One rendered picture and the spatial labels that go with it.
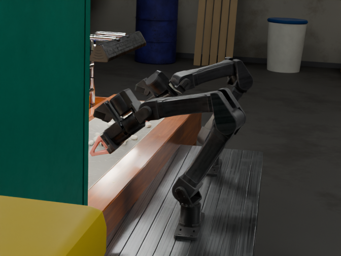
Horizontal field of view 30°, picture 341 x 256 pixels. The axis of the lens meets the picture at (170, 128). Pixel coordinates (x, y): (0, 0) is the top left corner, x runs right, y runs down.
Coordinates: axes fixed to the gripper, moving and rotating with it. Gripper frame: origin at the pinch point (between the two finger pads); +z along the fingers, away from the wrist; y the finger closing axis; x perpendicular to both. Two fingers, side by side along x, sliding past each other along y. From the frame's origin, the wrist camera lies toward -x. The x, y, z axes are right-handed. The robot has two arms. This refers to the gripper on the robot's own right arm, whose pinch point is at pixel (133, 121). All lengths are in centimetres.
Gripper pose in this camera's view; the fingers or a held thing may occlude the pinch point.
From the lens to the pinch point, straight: 243.5
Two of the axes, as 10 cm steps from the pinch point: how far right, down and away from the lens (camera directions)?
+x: 5.9, 8.1, 0.5
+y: -2.4, 2.3, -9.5
